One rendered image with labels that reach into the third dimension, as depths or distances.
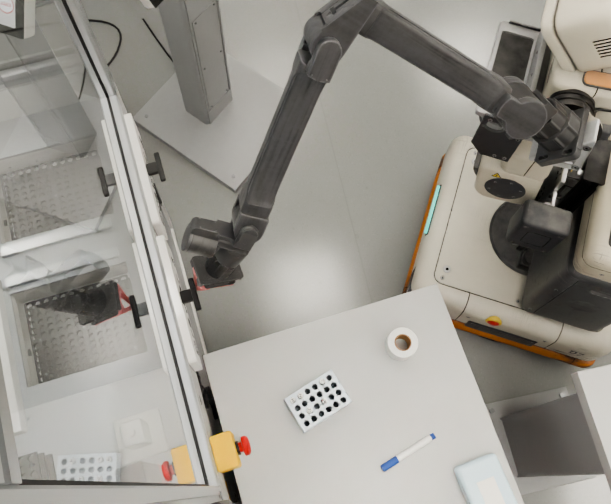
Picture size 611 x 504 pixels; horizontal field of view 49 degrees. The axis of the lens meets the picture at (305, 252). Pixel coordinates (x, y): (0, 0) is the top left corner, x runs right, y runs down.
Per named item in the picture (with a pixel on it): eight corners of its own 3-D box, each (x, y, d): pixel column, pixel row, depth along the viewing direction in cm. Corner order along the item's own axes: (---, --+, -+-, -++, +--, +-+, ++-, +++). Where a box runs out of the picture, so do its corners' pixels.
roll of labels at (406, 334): (390, 326, 157) (393, 322, 153) (419, 337, 156) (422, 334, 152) (380, 354, 155) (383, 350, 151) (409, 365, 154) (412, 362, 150)
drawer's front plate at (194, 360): (171, 250, 155) (162, 233, 145) (203, 369, 146) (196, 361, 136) (163, 252, 155) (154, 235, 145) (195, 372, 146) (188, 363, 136)
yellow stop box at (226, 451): (235, 431, 140) (233, 428, 134) (245, 465, 138) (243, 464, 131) (212, 439, 140) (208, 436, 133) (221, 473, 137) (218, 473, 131)
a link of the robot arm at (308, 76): (351, 47, 104) (338, 21, 112) (318, 35, 102) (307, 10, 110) (258, 253, 128) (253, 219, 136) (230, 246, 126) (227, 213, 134)
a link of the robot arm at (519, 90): (563, 116, 121) (550, 102, 125) (530, 84, 116) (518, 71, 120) (523, 152, 124) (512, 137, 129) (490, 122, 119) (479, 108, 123)
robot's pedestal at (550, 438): (564, 387, 229) (691, 341, 158) (594, 477, 220) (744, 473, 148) (480, 405, 226) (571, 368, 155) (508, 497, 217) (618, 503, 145)
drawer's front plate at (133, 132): (140, 135, 165) (130, 111, 155) (168, 240, 156) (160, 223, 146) (133, 136, 165) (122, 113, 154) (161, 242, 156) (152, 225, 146)
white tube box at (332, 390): (330, 371, 153) (331, 368, 149) (350, 403, 151) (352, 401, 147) (284, 401, 150) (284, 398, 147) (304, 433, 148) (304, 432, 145)
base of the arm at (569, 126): (579, 158, 122) (590, 104, 126) (555, 135, 118) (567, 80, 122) (538, 167, 129) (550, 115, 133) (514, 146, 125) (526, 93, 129)
